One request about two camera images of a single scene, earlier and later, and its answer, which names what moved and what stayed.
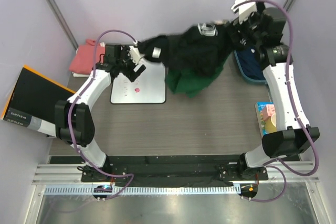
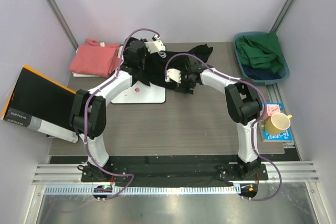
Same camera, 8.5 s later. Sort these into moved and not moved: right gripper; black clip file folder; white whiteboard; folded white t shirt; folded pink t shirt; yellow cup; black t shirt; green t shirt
Moved: black t shirt; green t shirt; right gripper
Not moved: white whiteboard; folded white t shirt; yellow cup; black clip file folder; folded pink t shirt
